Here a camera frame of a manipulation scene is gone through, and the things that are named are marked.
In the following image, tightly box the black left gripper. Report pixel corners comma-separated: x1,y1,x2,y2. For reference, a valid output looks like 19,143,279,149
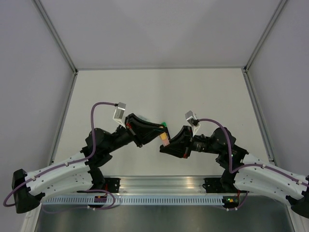
107,114,167,153

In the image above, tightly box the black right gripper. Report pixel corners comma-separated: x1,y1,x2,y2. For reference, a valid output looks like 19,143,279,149
159,124,221,158

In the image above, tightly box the orange pen cap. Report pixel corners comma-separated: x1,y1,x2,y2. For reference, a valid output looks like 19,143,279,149
159,132,168,140

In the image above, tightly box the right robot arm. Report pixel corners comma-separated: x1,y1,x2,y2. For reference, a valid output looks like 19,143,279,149
160,126,309,218

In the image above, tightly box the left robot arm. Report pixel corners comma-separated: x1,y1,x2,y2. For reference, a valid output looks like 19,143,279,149
12,114,168,214

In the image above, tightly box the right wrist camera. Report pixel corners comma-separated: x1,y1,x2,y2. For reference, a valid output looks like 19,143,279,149
185,111,200,136

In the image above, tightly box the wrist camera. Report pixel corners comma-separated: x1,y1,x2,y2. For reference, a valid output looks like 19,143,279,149
185,111,200,136
113,102,126,127

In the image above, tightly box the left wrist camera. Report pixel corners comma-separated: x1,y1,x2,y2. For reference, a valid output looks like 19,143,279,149
113,102,126,127

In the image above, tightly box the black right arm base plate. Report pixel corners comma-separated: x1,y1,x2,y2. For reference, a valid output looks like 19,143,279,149
202,177,246,193

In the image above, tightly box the white slotted cable duct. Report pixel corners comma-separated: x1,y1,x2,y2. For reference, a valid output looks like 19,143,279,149
44,194,224,206

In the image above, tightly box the aluminium mounting rail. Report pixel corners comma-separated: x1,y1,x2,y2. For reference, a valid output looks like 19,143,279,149
103,175,296,195

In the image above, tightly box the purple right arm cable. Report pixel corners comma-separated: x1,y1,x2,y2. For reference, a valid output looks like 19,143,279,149
193,117,309,212

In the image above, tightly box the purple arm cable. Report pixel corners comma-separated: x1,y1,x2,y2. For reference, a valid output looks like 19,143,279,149
193,117,309,212
2,102,119,213

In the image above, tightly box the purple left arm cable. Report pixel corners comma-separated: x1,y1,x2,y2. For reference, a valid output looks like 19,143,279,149
2,102,119,213

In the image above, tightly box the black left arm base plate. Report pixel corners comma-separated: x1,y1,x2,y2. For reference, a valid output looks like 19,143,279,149
104,177,121,193

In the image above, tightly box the right aluminium frame post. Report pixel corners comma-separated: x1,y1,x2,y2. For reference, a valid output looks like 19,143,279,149
243,0,290,73

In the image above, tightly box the aluminium frame post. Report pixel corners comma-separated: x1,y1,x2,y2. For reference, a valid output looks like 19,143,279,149
32,0,78,74
243,0,290,73

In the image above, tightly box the left aluminium frame post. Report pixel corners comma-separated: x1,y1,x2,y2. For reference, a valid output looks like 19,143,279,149
32,0,78,74

